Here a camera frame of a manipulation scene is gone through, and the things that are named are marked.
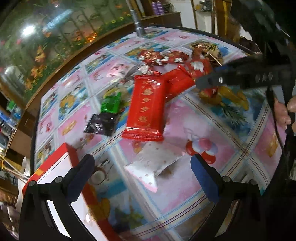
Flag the red gold figure snack bag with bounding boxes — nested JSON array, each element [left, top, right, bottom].
[[186, 41, 249, 111]]

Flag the red flower snack packet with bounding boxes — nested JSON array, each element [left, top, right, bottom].
[[137, 50, 166, 66], [161, 51, 189, 64]]

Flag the pink white bear snack packet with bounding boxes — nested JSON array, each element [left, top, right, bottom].
[[125, 141, 185, 193]]

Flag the large red snack package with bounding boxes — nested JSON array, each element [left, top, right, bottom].
[[122, 75, 166, 142]]

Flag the person's right hand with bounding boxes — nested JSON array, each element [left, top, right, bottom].
[[274, 95, 296, 133]]

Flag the long red snack package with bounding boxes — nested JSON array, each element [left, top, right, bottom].
[[162, 65, 195, 102]]

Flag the purple bottles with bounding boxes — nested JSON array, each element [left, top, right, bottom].
[[152, 1, 165, 15]]

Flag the grey metal flashlight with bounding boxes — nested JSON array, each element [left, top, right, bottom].
[[126, 0, 145, 37]]

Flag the colourful plastic tablecloth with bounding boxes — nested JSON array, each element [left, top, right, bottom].
[[34, 26, 281, 240]]

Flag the black snack packet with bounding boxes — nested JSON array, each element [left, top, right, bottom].
[[83, 113, 119, 137]]

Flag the green foil snack packet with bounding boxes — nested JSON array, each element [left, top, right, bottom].
[[100, 92, 121, 114]]

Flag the glass fish tank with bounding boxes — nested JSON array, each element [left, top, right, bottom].
[[1, 1, 132, 101]]

